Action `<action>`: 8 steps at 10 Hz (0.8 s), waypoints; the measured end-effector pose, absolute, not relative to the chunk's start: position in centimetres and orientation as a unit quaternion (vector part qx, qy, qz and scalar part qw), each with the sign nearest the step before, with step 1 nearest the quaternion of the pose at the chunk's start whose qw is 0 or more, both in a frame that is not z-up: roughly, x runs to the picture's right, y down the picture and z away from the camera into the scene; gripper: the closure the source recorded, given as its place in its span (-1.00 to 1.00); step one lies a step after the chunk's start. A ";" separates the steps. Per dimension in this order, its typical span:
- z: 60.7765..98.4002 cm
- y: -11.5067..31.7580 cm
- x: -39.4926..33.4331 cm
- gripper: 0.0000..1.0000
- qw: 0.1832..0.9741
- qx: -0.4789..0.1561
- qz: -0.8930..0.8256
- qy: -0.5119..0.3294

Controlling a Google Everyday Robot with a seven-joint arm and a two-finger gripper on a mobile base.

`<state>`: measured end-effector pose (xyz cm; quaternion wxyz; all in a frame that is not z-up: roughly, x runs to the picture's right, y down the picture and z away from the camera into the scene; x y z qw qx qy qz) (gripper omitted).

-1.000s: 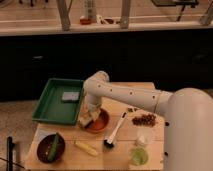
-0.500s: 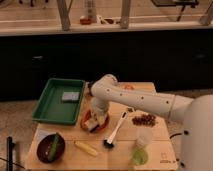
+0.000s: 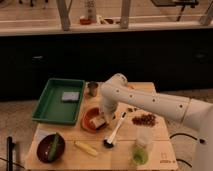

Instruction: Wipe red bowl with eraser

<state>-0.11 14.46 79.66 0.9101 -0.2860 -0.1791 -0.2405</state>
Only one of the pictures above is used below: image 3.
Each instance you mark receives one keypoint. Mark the green plastic tray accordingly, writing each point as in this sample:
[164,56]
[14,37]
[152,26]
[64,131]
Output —
[51,109]

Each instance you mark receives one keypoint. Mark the green cup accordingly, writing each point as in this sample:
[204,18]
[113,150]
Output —
[139,156]

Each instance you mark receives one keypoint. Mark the black stand on floor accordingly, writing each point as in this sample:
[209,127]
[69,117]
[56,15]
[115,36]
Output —
[10,147]

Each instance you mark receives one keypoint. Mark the grey sponge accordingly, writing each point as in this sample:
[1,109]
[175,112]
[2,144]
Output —
[70,96]

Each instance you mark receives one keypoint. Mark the white handled black brush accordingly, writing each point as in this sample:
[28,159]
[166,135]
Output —
[108,142]

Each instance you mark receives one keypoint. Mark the clear plastic cup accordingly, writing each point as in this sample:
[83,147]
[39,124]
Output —
[144,136]

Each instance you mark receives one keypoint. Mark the red object on shelf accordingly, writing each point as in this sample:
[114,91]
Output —
[84,21]

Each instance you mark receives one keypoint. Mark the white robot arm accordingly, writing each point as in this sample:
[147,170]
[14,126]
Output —
[195,114]

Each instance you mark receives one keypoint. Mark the green cucumber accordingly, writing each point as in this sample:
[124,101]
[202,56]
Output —
[53,148]

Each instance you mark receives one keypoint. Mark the red bowl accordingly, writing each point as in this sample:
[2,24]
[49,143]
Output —
[91,113]

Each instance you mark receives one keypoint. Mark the dark brown bowl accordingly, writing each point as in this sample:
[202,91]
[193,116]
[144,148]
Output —
[45,145]

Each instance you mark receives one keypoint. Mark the beige eraser block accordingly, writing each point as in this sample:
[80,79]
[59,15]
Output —
[97,122]

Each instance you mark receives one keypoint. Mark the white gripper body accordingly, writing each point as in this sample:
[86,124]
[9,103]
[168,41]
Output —
[108,108]

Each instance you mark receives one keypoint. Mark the yellow corn cob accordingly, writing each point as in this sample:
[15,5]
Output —
[87,148]

